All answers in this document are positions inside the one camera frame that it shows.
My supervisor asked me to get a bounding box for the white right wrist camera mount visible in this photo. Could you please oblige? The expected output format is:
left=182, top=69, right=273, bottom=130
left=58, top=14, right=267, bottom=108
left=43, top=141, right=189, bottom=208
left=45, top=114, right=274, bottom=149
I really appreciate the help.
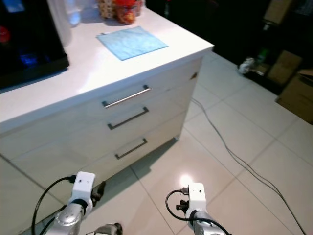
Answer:
left=187, top=183, right=206, bottom=216

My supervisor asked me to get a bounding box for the large cardboard box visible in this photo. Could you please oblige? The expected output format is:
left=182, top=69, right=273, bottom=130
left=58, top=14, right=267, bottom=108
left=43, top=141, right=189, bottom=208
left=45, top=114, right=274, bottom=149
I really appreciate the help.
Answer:
left=276, top=70, right=313, bottom=124

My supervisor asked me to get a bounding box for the light blue cloth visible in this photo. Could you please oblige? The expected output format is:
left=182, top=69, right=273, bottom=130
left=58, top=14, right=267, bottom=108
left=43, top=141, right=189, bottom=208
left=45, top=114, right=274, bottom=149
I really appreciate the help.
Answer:
left=97, top=26, right=170, bottom=62

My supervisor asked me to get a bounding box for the clear snack jar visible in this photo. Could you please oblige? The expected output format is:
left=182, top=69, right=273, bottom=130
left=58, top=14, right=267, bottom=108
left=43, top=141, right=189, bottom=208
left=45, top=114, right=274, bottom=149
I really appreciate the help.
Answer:
left=97, top=0, right=115, bottom=19

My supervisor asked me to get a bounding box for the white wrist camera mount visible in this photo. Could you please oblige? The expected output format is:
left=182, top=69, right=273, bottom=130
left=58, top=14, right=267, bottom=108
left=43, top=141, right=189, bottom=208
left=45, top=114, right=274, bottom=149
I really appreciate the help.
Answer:
left=187, top=183, right=206, bottom=216
left=72, top=171, right=96, bottom=206

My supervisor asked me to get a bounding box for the red lid snack jar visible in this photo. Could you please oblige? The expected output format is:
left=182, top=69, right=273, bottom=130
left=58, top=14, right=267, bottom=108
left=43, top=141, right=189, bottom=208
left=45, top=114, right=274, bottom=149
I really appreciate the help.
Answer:
left=112, top=0, right=138, bottom=25

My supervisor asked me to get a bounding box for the white drawer cabinet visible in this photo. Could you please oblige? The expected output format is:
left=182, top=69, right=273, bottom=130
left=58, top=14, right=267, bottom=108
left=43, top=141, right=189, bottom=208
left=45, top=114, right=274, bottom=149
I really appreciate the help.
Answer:
left=0, top=56, right=203, bottom=235

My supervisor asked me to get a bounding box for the small cardboard box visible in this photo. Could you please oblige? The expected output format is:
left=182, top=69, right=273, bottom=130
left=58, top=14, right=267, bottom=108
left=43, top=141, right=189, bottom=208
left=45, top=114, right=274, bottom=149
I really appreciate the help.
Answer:
left=267, top=49, right=303, bottom=87

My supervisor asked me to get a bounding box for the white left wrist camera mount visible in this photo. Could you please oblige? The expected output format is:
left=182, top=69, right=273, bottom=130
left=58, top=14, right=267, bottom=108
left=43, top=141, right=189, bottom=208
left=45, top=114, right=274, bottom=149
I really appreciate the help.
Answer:
left=72, top=171, right=96, bottom=206

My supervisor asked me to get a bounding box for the grey robot foot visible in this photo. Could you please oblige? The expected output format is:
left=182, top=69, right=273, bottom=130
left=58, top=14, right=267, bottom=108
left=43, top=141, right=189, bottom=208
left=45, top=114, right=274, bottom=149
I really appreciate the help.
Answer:
left=93, top=223, right=124, bottom=235

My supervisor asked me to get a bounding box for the dark drawer handle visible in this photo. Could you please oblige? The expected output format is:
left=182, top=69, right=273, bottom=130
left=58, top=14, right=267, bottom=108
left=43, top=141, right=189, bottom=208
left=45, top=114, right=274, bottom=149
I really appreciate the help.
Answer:
left=115, top=138, right=149, bottom=160
left=108, top=107, right=150, bottom=131

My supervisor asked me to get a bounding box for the small white container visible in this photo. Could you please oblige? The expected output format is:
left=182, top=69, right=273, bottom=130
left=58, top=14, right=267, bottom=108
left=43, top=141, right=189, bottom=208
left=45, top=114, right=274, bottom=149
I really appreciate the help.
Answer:
left=239, top=56, right=256, bottom=74

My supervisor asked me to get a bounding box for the silver drawer handle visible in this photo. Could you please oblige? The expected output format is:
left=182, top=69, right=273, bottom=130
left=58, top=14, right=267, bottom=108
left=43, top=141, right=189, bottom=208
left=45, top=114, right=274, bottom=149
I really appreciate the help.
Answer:
left=102, top=85, right=153, bottom=109

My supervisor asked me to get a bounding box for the black floor cable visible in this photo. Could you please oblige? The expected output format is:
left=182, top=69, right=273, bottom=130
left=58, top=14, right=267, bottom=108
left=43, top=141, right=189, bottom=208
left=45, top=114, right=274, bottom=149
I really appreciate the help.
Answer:
left=190, top=97, right=309, bottom=235

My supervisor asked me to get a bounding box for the black glossy appliance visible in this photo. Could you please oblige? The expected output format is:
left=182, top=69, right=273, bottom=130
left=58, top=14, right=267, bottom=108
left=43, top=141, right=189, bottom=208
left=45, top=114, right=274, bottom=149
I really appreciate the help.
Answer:
left=0, top=0, right=69, bottom=92

